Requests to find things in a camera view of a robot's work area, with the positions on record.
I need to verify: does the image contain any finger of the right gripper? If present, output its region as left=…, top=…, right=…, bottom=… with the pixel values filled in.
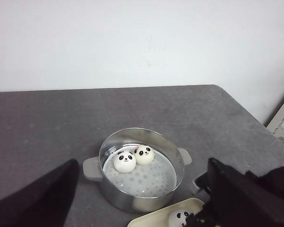
left=186, top=203, right=218, bottom=227

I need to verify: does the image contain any cream plastic tray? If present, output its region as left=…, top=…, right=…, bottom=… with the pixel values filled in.
left=127, top=198, right=204, bottom=227

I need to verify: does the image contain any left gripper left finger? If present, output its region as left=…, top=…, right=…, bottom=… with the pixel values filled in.
left=0, top=159, right=79, bottom=227

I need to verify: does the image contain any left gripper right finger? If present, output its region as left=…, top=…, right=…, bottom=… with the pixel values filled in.
left=207, top=158, right=284, bottom=227

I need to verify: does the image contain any white perforated steamer liner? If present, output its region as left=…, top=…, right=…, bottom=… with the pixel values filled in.
left=103, top=150, right=177, bottom=198

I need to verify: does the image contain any stainless steel steamer pot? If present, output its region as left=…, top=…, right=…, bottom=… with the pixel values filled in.
left=83, top=128, right=192, bottom=213

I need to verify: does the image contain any panda bun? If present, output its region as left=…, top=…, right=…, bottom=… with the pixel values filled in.
left=134, top=145, right=154, bottom=166
left=113, top=151, right=136, bottom=174
left=168, top=209, right=191, bottom=227

